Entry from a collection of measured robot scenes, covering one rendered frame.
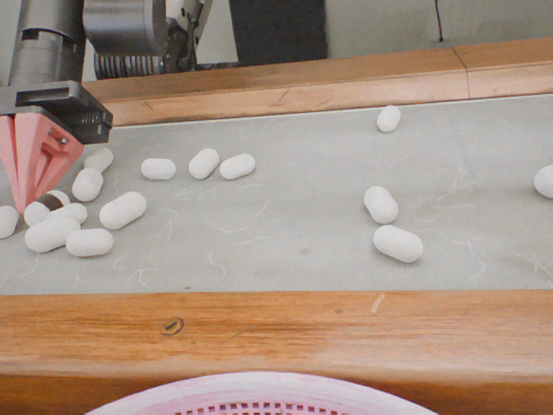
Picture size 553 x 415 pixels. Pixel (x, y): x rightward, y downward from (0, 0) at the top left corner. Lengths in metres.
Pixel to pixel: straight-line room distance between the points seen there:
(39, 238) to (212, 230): 0.12
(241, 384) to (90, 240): 0.18
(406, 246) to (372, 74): 0.29
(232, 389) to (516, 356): 0.12
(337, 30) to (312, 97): 1.94
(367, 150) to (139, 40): 0.22
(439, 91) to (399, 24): 1.96
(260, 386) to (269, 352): 0.02
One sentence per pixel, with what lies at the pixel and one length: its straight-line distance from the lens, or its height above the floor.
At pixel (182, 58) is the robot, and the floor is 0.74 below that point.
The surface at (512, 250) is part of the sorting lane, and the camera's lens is 0.32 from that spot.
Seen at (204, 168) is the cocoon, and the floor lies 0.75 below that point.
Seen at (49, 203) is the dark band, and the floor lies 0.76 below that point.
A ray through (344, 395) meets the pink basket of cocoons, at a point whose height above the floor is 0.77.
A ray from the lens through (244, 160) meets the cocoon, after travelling 0.41.
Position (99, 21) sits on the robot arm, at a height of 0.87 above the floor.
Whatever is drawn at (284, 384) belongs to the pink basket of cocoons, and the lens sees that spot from 0.21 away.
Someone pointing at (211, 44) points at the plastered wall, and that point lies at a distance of 2.55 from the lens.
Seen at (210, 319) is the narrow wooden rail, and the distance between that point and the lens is 0.25.
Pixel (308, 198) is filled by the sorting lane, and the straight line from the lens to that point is 0.37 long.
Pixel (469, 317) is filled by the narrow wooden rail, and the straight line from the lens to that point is 0.24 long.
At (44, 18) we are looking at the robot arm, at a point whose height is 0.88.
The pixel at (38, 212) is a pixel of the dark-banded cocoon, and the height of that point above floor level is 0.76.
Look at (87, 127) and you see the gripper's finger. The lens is 0.46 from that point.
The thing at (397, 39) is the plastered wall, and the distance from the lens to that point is 2.50.
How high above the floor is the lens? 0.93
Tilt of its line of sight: 32 degrees down
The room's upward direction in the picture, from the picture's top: 9 degrees counter-clockwise
